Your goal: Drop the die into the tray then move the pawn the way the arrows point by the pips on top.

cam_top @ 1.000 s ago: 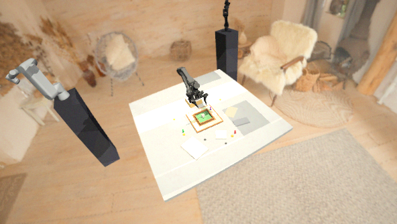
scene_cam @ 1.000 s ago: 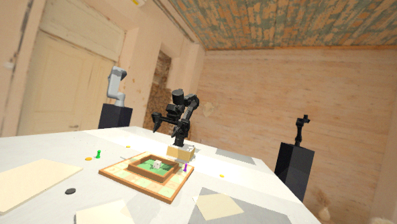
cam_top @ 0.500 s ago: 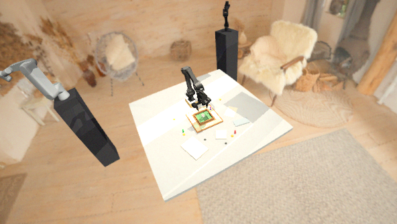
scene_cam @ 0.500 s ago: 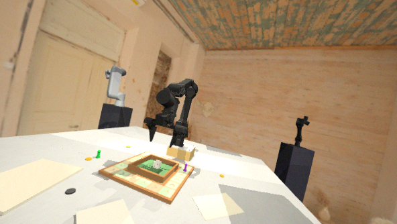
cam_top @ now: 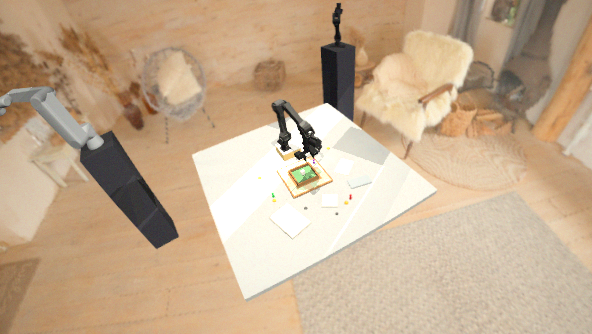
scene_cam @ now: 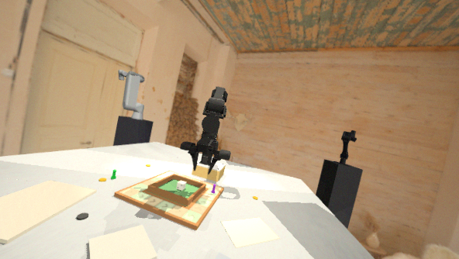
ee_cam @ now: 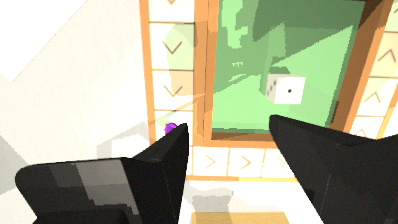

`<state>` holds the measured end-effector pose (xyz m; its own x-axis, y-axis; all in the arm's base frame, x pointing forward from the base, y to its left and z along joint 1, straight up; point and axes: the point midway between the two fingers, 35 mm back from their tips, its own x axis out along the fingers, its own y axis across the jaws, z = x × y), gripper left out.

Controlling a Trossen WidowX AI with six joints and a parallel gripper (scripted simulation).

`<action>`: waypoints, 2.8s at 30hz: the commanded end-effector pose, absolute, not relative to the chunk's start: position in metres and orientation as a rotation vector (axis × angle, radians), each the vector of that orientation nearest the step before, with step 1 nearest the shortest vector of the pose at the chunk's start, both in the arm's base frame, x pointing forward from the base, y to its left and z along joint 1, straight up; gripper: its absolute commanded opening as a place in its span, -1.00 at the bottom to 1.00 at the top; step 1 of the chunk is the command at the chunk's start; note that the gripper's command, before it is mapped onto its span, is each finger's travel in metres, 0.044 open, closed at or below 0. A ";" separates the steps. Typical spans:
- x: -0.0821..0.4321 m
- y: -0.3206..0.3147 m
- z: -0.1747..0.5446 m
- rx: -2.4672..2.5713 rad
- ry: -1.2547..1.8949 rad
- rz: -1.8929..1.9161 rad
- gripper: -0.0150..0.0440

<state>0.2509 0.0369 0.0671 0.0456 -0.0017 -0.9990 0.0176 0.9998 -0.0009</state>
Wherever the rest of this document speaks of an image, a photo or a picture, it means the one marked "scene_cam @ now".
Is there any white die with black pips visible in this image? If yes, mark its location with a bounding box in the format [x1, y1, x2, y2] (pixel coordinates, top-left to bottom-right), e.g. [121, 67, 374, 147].
[176, 180, 187, 191]

